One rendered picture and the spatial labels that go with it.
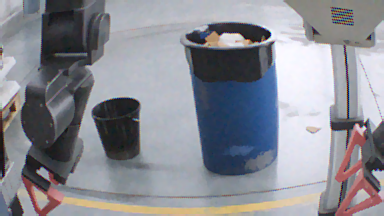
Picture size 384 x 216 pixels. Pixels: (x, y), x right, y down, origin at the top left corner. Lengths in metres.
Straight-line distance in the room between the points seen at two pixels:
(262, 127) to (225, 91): 0.26
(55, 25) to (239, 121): 2.37
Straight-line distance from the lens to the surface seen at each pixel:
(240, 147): 2.98
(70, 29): 0.59
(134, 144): 3.33
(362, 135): 0.71
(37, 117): 0.56
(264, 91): 2.91
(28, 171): 0.66
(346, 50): 1.21
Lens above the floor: 1.47
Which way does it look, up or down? 22 degrees down
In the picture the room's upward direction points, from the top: 7 degrees counter-clockwise
